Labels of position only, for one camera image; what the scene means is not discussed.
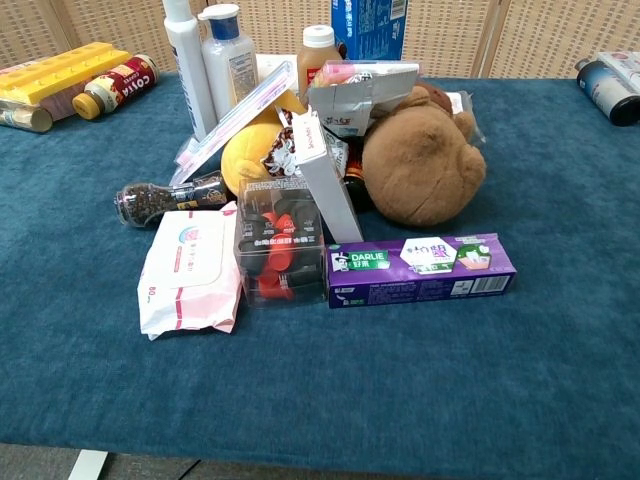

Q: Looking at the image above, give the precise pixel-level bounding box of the red item blister pack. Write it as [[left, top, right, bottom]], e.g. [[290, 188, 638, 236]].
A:
[[234, 174, 329, 309]]

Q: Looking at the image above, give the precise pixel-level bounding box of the white rectangular carton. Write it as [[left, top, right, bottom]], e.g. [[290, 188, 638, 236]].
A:
[[290, 106, 365, 244]]

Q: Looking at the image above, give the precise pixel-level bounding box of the dark glass bottle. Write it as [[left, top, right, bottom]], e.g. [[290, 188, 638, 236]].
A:
[[341, 164, 374, 214]]

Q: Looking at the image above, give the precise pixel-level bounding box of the purple toothpaste box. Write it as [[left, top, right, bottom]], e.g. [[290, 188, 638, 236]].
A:
[[324, 231, 518, 310]]

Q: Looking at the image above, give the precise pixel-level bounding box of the brown drink bottle white cap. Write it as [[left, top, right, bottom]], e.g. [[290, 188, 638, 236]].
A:
[[296, 25, 344, 102]]

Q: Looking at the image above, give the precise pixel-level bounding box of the translucent grey pump bottle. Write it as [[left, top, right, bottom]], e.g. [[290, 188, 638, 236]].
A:
[[197, 3, 259, 122]]

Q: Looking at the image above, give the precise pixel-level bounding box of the tall white bottle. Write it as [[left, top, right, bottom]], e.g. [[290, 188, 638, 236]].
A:
[[161, 0, 207, 143]]

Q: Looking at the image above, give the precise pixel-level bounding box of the blue carton box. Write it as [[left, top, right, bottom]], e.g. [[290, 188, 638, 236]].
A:
[[330, 0, 409, 63]]

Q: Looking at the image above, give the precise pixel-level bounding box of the red snack jar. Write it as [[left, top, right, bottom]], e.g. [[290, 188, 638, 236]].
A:
[[71, 53, 161, 122]]

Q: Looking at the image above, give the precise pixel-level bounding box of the white red toothpaste box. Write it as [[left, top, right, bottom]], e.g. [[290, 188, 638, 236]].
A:
[[596, 50, 640, 82]]

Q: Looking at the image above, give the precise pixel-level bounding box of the brown coffee candy bag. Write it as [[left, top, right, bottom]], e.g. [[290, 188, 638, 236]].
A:
[[259, 109, 302, 179]]

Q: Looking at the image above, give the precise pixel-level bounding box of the yellow plush toy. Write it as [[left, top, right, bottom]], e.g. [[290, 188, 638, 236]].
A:
[[220, 91, 307, 192]]

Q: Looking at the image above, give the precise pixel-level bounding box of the brown plush toy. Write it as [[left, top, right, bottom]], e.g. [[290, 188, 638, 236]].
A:
[[360, 81, 488, 229]]

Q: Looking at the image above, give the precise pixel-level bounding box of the pink wet wipes pack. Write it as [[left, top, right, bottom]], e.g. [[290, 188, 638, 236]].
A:
[[136, 200, 244, 342]]

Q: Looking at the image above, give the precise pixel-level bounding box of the blue table cloth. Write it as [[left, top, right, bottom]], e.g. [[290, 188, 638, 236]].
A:
[[0, 71, 640, 476]]

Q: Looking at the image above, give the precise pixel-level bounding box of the silver snack bag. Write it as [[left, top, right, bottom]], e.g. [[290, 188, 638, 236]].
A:
[[306, 69, 422, 140]]

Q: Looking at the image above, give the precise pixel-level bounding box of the toothbrush blister pack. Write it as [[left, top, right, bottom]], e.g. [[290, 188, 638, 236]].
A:
[[169, 60, 297, 187]]

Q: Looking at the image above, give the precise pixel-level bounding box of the glass pepper grinder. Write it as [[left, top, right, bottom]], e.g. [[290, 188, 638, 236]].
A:
[[114, 170, 232, 229]]

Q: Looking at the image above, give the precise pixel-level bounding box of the white tissue pack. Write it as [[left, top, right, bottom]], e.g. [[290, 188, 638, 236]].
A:
[[254, 53, 302, 97]]

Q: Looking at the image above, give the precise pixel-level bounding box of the pink pen pack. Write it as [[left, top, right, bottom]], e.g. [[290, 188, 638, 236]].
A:
[[318, 59, 422, 85]]

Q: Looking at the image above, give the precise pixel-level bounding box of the wrapped cake snack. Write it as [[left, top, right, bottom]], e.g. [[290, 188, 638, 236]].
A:
[[443, 90, 487, 147]]

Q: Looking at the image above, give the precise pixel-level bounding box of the wicker folding screen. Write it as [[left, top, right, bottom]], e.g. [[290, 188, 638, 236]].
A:
[[0, 0, 640, 81]]

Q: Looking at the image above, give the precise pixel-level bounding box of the yellow plastic tray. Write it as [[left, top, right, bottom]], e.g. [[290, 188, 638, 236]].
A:
[[0, 41, 133, 107]]

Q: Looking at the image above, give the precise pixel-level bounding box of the biscuit sticks pack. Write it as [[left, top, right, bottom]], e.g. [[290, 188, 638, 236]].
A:
[[0, 59, 92, 134]]

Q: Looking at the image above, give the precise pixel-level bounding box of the dark blue spray can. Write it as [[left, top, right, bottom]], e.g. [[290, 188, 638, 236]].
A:
[[574, 58, 640, 128]]

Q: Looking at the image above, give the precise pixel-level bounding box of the white bar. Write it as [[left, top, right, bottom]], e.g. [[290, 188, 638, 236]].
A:
[[66, 448, 109, 480]]

